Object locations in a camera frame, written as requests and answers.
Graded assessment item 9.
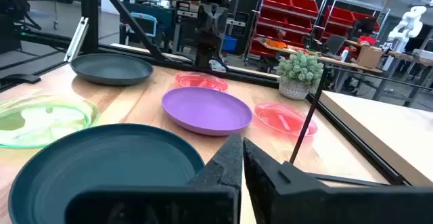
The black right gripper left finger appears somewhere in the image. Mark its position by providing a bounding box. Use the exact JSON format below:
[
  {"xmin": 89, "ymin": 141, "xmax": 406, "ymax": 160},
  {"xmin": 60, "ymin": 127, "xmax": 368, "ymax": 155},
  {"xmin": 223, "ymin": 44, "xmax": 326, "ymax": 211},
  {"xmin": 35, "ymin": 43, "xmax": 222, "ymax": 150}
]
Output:
[{"xmin": 64, "ymin": 133, "xmax": 244, "ymax": 224}]

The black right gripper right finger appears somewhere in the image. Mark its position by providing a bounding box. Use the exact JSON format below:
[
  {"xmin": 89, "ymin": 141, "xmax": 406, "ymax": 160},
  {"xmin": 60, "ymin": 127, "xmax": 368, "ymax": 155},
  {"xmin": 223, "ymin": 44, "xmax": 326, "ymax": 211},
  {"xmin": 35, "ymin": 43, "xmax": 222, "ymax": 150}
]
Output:
[{"xmin": 242, "ymin": 137, "xmax": 433, "ymax": 224}]

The red translucent plate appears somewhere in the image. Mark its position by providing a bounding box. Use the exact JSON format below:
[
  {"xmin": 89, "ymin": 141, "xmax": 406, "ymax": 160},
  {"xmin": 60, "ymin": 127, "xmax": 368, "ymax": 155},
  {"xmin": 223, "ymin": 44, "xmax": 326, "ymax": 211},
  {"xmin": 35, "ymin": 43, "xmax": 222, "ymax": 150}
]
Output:
[
  {"xmin": 253, "ymin": 102, "xmax": 319, "ymax": 139},
  {"xmin": 174, "ymin": 71, "xmax": 229, "ymax": 92}
]

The purple plate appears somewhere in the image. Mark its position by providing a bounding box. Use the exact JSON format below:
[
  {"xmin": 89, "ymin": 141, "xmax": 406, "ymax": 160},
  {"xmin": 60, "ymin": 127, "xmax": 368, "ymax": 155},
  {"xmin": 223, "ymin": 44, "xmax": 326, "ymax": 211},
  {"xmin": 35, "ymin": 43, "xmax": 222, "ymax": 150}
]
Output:
[{"xmin": 161, "ymin": 87, "xmax": 254, "ymax": 137}]

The dark grey plate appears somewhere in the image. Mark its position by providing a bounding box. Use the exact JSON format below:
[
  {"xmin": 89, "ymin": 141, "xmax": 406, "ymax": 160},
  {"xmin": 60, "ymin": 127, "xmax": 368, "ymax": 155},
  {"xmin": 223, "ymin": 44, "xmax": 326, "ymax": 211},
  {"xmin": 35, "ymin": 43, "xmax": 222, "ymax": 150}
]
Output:
[{"xmin": 70, "ymin": 53, "xmax": 154, "ymax": 87}]

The dark teal plate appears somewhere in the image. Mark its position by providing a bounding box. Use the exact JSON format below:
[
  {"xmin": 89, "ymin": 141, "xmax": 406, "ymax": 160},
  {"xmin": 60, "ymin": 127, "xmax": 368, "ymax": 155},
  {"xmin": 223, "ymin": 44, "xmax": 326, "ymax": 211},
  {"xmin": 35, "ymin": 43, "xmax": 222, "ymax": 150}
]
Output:
[{"xmin": 8, "ymin": 122, "xmax": 206, "ymax": 224}]

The green translucent plate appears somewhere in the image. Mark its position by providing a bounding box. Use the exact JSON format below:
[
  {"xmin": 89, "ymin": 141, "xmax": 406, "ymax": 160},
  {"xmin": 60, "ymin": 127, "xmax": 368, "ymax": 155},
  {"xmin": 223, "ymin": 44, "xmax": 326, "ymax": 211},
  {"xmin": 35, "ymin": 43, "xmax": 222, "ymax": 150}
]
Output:
[{"xmin": 0, "ymin": 94, "xmax": 101, "ymax": 150}]

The blue storage bin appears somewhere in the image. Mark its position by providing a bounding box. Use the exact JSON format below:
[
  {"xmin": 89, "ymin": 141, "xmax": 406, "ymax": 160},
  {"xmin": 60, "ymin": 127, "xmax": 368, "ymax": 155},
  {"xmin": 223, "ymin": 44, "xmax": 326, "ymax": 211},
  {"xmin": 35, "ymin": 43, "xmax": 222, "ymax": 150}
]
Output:
[{"xmin": 221, "ymin": 34, "xmax": 239, "ymax": 53}]

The blue framed tablet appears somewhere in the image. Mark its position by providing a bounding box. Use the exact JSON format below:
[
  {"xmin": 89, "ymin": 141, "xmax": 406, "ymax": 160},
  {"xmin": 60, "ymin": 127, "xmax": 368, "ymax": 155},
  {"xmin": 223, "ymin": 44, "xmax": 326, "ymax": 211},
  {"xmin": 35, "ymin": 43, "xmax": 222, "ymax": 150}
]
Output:
[{"xmin": 129, "ymin": 12, "xmax": 158, "ymax": 39}]

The red bin storage rack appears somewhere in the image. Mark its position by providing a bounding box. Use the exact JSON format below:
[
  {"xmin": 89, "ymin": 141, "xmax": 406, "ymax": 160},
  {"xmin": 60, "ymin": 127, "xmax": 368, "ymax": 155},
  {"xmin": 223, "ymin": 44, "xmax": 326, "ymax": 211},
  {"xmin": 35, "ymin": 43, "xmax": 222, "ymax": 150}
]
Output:
[
  {"xmin": 317, "ymin": 0, "xmax": 390, "ymax": 49},
  {"xmin": 246, "ymin": 0, "xmax": 328, "ymax": 61}
]

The green succulent in white pot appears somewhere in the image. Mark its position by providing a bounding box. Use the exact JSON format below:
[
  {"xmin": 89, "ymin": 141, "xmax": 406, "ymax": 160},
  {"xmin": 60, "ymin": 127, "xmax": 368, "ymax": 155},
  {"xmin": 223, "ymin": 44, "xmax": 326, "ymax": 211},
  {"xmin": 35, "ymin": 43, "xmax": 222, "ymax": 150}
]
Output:
[{"xmin": 275, "ymin": 51, "xmax": 325, "ymax": 101}]

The silver aluminium strip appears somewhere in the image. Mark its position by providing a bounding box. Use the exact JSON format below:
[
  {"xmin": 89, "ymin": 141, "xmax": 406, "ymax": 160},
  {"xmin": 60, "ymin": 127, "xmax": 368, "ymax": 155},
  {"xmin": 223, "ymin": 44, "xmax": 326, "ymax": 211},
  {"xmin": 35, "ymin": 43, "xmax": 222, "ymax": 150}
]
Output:
[{"xmin": 64, "ymin": 16, "xmax": 89, "ymax": 63}]

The cardboard box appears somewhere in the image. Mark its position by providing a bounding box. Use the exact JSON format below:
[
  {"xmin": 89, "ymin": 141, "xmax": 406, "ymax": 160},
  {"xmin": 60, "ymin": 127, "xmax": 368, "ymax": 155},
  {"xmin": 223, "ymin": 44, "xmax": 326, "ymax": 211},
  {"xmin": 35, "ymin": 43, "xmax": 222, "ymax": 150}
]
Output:
[{"xmin": 356, "ymin": 44, "xmax": 384, "ymax": 69}]

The black table clamp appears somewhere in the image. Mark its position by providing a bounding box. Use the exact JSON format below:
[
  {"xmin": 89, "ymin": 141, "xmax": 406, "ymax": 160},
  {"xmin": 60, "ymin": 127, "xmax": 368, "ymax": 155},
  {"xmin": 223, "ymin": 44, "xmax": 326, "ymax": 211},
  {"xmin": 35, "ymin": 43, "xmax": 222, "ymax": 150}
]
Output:
[{"xmin": 0, "ymin": 73, "xmax": 42, "ymax": 86}]

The black aluminium rig frame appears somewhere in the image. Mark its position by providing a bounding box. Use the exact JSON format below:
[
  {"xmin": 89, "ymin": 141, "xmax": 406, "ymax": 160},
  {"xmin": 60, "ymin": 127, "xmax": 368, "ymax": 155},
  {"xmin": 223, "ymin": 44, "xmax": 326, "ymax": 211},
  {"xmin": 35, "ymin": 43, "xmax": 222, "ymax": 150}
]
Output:
[{"xmin": 0, "ymin": 0, "xmax": 407, "ymax": 186}]

